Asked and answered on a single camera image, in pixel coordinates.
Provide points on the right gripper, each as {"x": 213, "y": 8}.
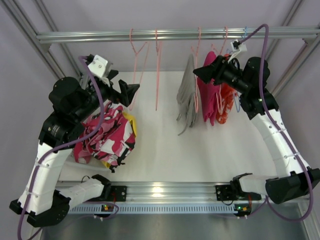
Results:
{"x": 220, "y": 70}

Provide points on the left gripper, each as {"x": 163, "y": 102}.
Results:
{"x": 120, "y": 92}

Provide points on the grey trousers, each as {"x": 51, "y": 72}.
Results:
{"x": 186, "y": 96}

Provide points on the yellow trousers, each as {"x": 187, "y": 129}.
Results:
{"x": 132, "y": 122}

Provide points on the pink patterned trousers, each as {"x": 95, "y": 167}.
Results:
{"x": 91, "y": 147}

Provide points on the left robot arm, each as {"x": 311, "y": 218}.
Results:
{"x": 85, "y": 122}

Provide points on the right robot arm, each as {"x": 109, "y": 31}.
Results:
{"x": 294, "y": 177}

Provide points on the magenta trousers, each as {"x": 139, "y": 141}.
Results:
{"x": 209, "y": 104}

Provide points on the orange trousers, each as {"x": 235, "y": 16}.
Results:
{"x": 226, "y": 98}

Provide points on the white plastic basket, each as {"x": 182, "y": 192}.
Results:
{"x": 92, "y": 165}

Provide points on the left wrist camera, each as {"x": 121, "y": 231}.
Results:
{"x": 100, "y": 68}

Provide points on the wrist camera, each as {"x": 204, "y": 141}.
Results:
{"x": 100, "y": 68}
{"x": 237, "y": 47}

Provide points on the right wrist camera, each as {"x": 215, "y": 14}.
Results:
{"x": 237, "y": 47}

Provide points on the blue wire hanger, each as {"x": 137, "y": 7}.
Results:
{"x": 237, "y": 100}

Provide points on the right aluminium frame post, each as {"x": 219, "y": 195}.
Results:
{"x": 283, "y": 54}

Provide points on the aluminium frame post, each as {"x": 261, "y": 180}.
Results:
{"x": 19, "y": 37}
{"x": 283, "y": 54}

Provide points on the aluminium hanging rail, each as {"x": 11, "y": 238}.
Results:
{"x": 279, "y": 32}

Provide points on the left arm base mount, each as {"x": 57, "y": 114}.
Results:
{"x": 114, "y": 193}

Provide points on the aluminium front rail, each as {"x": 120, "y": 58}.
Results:
{"x": 168, "y": 192}

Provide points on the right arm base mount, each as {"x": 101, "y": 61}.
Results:
{"x": 225, "y": 193}

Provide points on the left aluminium frame post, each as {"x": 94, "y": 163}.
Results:
{"x": 19, "y": 37}

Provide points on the slotted cable duct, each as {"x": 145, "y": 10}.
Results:
{"x": 158, "y": 208}

